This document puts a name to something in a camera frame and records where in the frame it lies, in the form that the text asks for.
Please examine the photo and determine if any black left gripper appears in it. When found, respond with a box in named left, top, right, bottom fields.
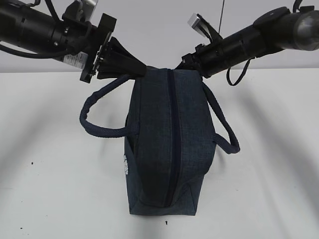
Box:
left=62, top=13, right=147, bottom=82

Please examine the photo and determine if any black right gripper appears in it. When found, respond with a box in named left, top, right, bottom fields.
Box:
left=175, top=43, right=224, bottom=79

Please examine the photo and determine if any dark blue lunch bag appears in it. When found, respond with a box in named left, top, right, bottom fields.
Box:
left=79, top=67, right=240, bottom=216

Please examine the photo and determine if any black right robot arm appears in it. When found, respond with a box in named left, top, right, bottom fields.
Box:
left=177, top=6, right=319, bottom=79

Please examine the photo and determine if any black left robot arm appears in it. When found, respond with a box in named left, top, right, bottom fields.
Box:
left=0, top=0, right=147, bottom=83

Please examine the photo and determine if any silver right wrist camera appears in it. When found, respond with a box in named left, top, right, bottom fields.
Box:
left=187, top=13, right=223, bottom=43

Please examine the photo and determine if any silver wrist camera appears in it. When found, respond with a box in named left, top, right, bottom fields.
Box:
left=62, top=0, right=98, bottom=22
left=187, top=13, right=223, bottom=43

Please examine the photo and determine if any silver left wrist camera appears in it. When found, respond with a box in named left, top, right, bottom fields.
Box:
left=62, top=0, right=98, bottom=22

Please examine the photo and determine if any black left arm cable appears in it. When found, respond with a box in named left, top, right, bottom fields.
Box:
left=0, top=0, right=83, bottom=60

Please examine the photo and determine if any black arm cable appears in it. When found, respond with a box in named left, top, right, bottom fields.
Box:
left=0, top=0, right=83, bottom=60
left=226, top=0, right=304, bottom=87

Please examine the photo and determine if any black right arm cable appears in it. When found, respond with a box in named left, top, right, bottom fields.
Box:
left=226, top=0, right=304, bottom=87

